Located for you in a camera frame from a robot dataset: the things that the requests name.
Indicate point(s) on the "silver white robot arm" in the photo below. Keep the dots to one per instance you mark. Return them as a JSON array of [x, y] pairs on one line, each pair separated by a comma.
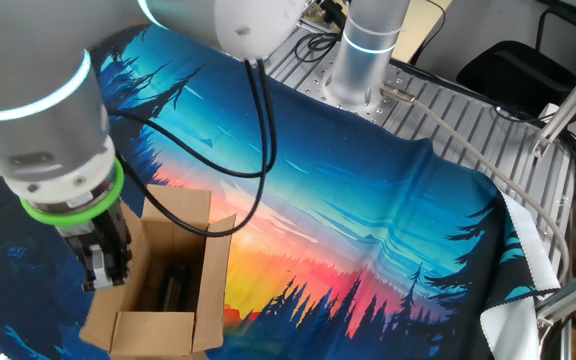
[[28, 125]]

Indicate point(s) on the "black grey ribbed block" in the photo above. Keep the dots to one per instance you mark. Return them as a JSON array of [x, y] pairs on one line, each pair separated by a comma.
[[175, 290]]

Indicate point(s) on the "aluminium frame strut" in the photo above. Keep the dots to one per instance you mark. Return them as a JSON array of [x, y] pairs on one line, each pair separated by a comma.
[[568, 105], [568, 295]]

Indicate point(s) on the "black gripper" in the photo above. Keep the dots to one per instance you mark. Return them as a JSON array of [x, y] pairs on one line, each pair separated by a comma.
[[93, 232]]

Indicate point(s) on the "forest sunset print cloth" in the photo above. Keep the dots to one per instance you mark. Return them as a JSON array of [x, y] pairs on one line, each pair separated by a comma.
[[368, 200]]

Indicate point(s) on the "brown cardboard box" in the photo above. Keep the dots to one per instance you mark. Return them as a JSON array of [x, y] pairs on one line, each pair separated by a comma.
[[153, 332]]

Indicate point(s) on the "black office chair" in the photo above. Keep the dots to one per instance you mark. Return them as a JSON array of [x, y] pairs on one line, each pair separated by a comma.
[[518, 75]]

